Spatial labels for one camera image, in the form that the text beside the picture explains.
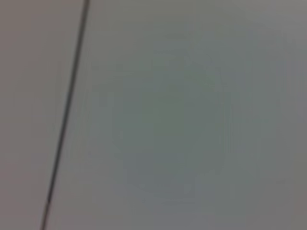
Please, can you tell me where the dark vertical wall seam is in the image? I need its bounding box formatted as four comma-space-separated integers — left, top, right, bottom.
39, 0, 91, 230

